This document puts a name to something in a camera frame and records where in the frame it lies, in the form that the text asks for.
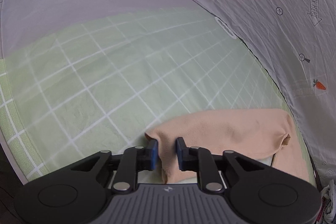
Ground green grid cutting mat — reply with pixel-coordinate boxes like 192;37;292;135
0;7;316;183

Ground beige long sleeve shirt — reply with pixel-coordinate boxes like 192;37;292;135
145;109;309;184

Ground folded grey sweatshirt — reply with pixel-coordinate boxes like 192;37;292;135
319;181;335;223

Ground grey printed backdrop sheet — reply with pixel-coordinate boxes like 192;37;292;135
194;0;335;185

